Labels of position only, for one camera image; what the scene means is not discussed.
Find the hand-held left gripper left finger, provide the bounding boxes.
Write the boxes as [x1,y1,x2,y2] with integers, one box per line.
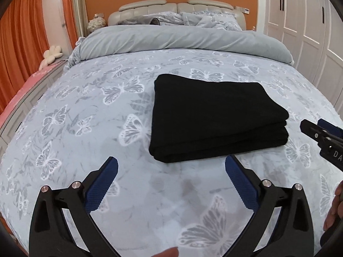
[29,155,120,257]

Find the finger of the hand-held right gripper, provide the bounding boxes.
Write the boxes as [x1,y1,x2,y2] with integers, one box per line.
[317,118,343,137]
[300,119,343,145]

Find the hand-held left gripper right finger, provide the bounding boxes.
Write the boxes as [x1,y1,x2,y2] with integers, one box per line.
[224,154,315,257]

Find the black pants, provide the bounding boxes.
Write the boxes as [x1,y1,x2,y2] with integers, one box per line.
[149,73,290,164]

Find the person's right hand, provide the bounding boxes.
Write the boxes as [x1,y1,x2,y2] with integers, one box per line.
[323,181,343,232]

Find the person's left hand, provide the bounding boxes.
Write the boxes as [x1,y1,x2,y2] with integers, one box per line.
[155,247,180,257]

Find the butterfly print bedspread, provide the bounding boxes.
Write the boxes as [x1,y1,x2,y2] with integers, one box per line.
[0,47,343,257]

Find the white panelled wardrobe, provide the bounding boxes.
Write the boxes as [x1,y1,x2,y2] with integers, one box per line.
[257,0,343,110]

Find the white low cabinet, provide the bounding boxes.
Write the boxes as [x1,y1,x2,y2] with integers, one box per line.
[0,64,68,146]

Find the pink cloth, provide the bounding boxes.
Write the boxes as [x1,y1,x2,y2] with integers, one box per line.
[0,60,65,120]

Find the white flower plush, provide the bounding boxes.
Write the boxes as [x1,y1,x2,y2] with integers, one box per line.
[43,45,64,66]

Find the butterfly print pillow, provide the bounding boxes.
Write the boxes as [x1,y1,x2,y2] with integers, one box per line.
[179,10,243,31]

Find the grey duvet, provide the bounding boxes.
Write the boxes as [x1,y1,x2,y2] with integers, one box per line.
[67,24,294,69]

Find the white bedside ornament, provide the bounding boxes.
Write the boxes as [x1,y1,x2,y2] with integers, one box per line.
[88,13,107,31]

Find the orange curtain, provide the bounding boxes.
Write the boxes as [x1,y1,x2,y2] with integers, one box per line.
[0,0,50,110]
[62,0,80,43]

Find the dark grey cloth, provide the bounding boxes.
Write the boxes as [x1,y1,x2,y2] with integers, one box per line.
[118,16,160,27]

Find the beige padded headboard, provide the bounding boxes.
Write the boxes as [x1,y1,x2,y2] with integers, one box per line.
[108,0,246,31]

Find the silver moulded frame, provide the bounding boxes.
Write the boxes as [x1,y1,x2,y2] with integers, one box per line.
[71,0,89,38]

